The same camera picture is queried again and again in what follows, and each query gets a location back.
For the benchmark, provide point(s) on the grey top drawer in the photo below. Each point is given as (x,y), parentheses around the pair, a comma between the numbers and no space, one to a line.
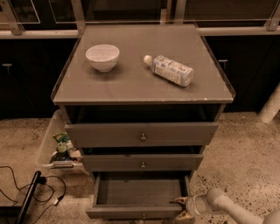
(87,135)

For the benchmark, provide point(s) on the grey middle drawer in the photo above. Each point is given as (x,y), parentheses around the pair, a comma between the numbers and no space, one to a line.
(142,162)

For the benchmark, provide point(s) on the white ceramic bowl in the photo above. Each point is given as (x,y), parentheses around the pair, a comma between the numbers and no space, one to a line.
(103,57)

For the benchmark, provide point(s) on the grey bottom drawer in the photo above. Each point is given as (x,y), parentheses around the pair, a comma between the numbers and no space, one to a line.
(138,195)

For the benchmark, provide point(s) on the white cylindrical post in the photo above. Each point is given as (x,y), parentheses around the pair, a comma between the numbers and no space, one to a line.
(271,107)

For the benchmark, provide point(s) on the clear plastic water bottle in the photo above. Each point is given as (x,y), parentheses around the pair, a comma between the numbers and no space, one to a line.
(170,69)

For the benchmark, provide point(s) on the grey drawer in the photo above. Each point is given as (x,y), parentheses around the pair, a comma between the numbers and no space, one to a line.
(138,195)
(87,135)
(142,162)

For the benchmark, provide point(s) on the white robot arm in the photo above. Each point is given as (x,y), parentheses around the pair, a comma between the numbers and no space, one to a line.
(216,201)

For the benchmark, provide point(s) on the metal window rail frame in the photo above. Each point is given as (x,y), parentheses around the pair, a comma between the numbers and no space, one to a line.
(211,27)

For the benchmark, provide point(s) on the grey drawer cabinet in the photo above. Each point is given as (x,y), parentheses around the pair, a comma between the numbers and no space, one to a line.
(132,93)

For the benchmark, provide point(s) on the black bar on floor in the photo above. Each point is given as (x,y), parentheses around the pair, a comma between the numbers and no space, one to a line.
(28,197)

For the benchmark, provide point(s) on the green snack packets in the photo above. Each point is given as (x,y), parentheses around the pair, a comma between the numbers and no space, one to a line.
(65,150)

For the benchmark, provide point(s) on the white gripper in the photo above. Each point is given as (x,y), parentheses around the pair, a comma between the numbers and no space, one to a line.
(192,205)

